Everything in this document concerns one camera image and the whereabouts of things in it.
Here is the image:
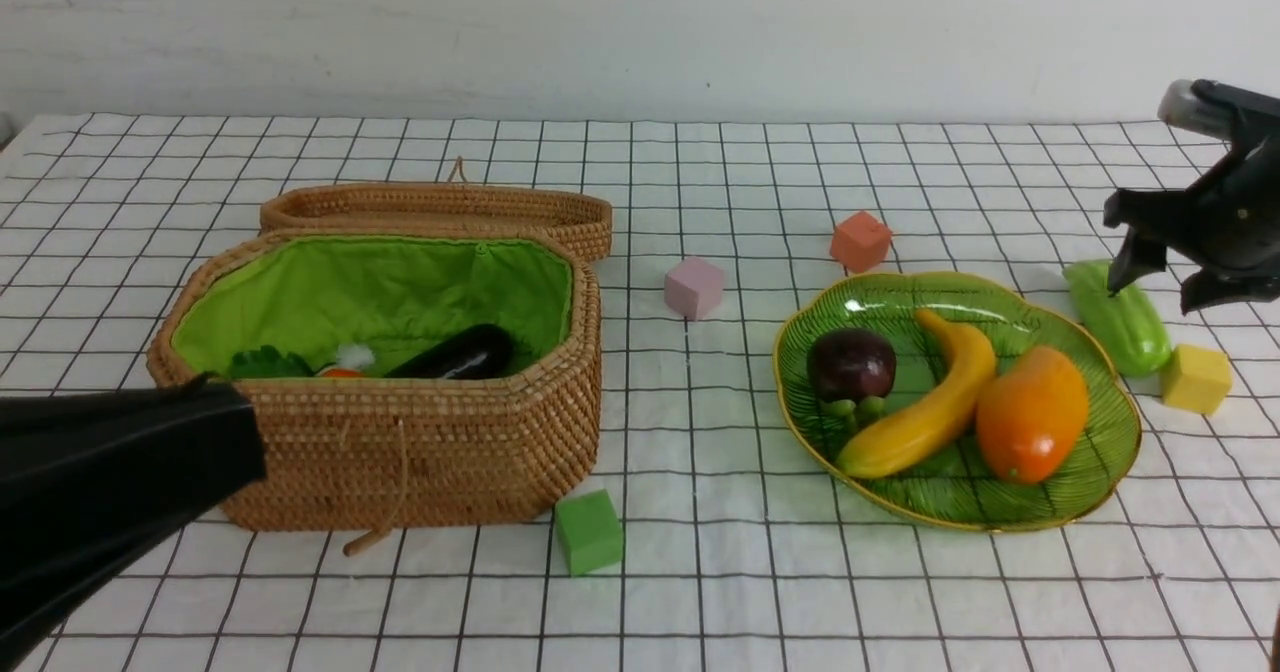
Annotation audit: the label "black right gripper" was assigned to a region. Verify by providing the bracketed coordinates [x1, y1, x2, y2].
[1103, 133, 1279, 315]

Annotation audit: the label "orange yellow toy mango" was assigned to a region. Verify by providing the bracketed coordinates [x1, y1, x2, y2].
[975, 346, 1091, 486]

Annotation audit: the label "yellow toy banana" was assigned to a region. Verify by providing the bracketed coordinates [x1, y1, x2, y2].
[835, 308, 998, 479]

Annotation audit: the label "purple toy mangosteen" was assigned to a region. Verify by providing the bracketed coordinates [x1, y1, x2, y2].
[806, 326, 899, 420]

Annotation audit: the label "dark purple toy eggplant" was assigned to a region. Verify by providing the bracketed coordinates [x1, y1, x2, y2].
[383, 324, 515, 380]

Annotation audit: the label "orange toy carrot green leaves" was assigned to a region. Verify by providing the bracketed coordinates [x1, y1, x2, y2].
[225, 344, 376, 380]

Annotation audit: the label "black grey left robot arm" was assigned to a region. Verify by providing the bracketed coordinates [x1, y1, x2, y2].
[1, 376, 268, 671]

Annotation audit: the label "yellow foam cube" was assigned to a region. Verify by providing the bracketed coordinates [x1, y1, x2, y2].
[1160, 344, 1233, 416]

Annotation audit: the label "green leaf-shaped glass plate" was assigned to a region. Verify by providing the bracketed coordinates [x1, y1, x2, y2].
[773, 271, 1142, 534]

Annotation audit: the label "orange foam cube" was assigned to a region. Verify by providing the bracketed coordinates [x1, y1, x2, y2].
[829, 210, 893, 274]

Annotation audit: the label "white grid tablecloth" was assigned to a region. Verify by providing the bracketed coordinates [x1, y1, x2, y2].
[1, 113, 1279, 671]

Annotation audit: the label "pink foam cube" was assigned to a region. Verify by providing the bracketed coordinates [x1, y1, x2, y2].
[664, 256, 724, 320]

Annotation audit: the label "woven rattan basket lid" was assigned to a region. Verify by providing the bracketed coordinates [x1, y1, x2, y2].
[259, 160, 613, 262]

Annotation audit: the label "green foam cube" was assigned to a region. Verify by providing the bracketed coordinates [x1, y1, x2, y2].
[554, 489, 625, 577]

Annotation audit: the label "woven rattan basket green lining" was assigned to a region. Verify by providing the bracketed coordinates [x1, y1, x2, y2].
[147, 229, 603, 534]

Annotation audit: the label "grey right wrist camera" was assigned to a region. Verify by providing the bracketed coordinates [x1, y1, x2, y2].
[1157, 79, 1279, 143]

